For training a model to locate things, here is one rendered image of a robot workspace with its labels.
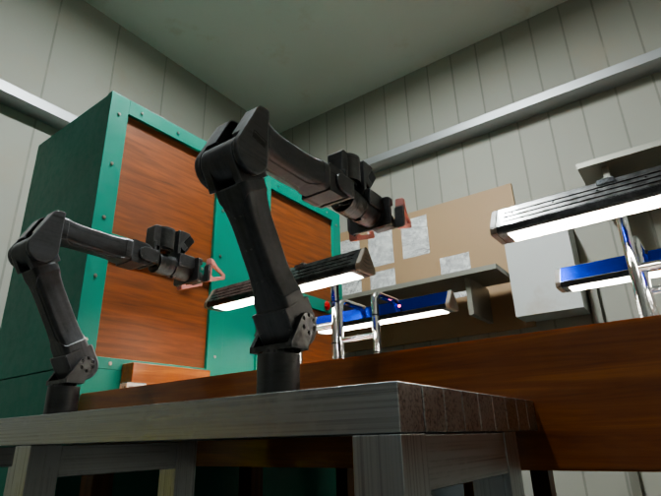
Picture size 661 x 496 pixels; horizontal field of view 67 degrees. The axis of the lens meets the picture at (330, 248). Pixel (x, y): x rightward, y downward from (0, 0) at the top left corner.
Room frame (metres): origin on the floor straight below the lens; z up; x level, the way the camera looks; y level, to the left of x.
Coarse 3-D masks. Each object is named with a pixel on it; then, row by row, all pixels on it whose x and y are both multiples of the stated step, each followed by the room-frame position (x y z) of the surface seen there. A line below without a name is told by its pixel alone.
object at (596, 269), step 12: (648, 252) 1.36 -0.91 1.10; (660, 252) 1.34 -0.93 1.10; (588, 264) 1.45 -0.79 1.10; (600, 264) 1.43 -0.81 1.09; (612, 264) 1.41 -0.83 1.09; (624, 264) 1.39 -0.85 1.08; (564, 276) 1.48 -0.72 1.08; (576, 276) 1.46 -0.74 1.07; (588, 276) 1.43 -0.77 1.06; (600, 276) 1.41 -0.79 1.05; (612, 276) 1.40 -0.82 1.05; (624, 276) 1.38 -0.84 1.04; (564, 288) 1.50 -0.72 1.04
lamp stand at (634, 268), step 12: (600, 180) 0.92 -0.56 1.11; (612, 180) 0.91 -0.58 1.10; (624, 216) 1.05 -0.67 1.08; (624, 228) 1.05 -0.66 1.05; (624, 240) 1.05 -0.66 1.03; (624, 252) 1.06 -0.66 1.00; (636, 264) 1.05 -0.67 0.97; (648, 264) 1.03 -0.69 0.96; (660, 264) 1.02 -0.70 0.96; (636, 276) 1.05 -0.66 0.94; (636, 288) 1.05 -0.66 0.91; (636, 300) 1.06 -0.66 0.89; (648, 300) 1.05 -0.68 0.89; (648, 312) 1.05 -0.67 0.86
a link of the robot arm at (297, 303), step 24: (216, 168) 0.64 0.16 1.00; (240, 168) 0.63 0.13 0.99; (216, 192) 0.66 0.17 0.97; (240, 192) 0.64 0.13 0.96; (264, 192) 0.67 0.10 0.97; (240, 216) 0.66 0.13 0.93; (264, 216) 0.68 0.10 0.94; (240, 240) 0.69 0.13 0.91; (264, 240) 0.68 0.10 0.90; (264, 264) 0.69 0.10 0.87; (264, 288) 0.71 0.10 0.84; (288, 288) 0.72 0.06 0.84; (264, 312) 0.73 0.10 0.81; (288, 312) 0.71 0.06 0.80; (312, 312) 0.76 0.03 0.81; (264, 336) 0.75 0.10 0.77; (288, 336) 0.73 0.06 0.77
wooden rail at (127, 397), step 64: (640, 320) 0.65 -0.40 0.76; (192, 384) 1.18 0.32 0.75; (256, 384) 1.06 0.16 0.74; (320, 384) 0.96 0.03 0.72; (448, 384) 0.81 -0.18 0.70; (512, 384) 0.75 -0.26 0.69; (576, 384) 0.70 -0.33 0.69; (640, 384) 0.66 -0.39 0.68; (256, 448) 1.06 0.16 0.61; (320, 448) 0.96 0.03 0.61; (576, 448) 0.71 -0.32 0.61; (640, 448) 0.67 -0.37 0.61
